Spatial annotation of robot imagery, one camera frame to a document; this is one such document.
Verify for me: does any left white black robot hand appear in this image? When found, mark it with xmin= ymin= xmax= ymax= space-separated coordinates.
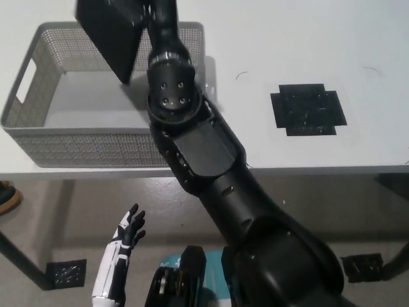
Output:
xmin=91 ymin=203 xmax=147 ymax=307

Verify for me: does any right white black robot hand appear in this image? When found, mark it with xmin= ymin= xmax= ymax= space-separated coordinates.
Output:
xmin=132 ymin=0 xmax=161 ymax=31

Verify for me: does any black table foot plate left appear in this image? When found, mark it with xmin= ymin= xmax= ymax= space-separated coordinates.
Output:
xmin=45 ymin=258 xmax=88 ymax=290

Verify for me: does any black table foot plate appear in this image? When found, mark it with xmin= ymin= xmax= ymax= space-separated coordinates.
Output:
xmin=45 ymin=258 xmax=88 ymax=290
xmin=341 ymin=253 xmax=385 ymax=284

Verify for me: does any black table leg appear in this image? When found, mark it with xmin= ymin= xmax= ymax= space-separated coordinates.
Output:
xmin=0 ymin=229 xmax=52 ymax=292

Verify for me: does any grey perforated plastic basket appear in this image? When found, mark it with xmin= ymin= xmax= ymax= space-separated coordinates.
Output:
xmin=0 ymin=21 xmax=215 ymax=169

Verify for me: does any black tape patch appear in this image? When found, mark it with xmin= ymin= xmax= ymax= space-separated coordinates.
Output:
xmin=270 ymin=83 xmax=348 ymax=138

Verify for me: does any black table foot plate right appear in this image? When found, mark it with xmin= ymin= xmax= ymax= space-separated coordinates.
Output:
xmin=341 ymin=253 xmax=385 ymax=284

